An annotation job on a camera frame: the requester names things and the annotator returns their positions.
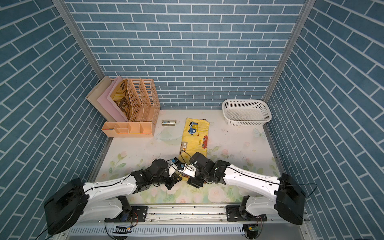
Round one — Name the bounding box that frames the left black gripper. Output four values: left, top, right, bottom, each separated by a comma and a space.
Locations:
150, 168, 184, 190

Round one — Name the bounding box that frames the yellow car print pillowcase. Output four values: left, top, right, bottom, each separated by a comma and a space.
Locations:
180, 118, 210, 162

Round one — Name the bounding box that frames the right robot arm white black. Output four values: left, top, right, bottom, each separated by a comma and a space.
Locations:
182, 152, 306, 225

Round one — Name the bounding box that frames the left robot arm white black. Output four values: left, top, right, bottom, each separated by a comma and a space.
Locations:
44, 158, 186, 235

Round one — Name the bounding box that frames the floral table mat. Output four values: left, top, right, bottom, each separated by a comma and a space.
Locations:
96, 109, 281, 204

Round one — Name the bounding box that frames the grey white stapler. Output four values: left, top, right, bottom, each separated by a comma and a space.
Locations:
162, 120, 176, 127

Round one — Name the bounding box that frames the white plastic mesh basket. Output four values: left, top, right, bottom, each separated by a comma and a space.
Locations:
222, 99, 272, 127

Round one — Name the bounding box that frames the peach desk file organizer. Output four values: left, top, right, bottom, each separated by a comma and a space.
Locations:
102, 79, 160, 138

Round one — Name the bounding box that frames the yellow brown patterned book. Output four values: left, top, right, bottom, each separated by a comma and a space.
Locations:
110, 76, 132, 122

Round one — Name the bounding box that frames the pink folder board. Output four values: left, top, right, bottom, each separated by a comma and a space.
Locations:
97, 76, 128, 122

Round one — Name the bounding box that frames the beige folder board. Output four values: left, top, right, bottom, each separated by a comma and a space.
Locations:
85, 76, 117, 123

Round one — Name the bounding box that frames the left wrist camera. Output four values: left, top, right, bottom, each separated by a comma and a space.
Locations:
168, 159, 180, 177

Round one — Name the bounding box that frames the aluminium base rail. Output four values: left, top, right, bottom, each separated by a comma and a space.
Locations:
59, 202, 313, 226

